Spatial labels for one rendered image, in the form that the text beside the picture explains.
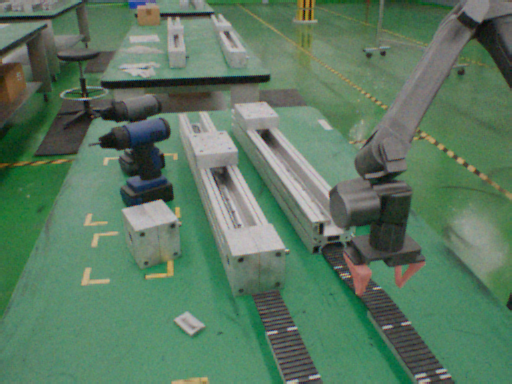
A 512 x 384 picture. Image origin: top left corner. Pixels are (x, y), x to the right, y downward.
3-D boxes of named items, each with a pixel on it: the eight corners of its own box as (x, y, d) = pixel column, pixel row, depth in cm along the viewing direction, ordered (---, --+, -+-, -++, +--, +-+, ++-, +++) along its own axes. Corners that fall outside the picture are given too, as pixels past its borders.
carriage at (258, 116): (278, 135, 148) (279, 115, 145) (245, 139, 146) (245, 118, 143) (264, 120, 162) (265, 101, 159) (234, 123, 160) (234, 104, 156)
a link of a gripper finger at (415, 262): (364, 279, 84) (370, 236, 80) (398, 272, 86) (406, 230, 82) (383, 303, 78) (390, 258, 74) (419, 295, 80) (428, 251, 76)
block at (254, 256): (295, 286, 90) (297, 245, 86) (234, 297, 87) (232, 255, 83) (281, 260, 98) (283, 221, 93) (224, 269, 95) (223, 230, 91)
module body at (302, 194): (353, 248, 101) (357, 215, 98) (310, 255, 99) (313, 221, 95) (258, 129, 171) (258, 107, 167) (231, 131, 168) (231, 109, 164)
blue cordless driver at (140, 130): (179, 199, 122) (172, 120, 112) (106, 222, 111) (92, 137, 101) (165, 188, 127) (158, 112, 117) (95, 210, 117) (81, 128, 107)
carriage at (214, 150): (238, 174, 122) (238, 150, 119) (197, 179, 120) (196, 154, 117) (226, 152, 136) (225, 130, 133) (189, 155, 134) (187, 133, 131)
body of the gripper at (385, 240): (348, 246, 79) (352, 208, 76) (400, 237, 82) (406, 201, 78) (366, 268, 74) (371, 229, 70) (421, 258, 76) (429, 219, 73)
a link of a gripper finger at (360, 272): (338, 284, 83) (343, 240, 79) (374, 277, 85) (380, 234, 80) (355, 309, 77) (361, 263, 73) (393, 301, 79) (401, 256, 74)
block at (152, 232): (192, 254, 100) (189, 216, 95) (140, 270, 94) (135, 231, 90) (175, 232, 107) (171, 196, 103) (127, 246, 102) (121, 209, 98)
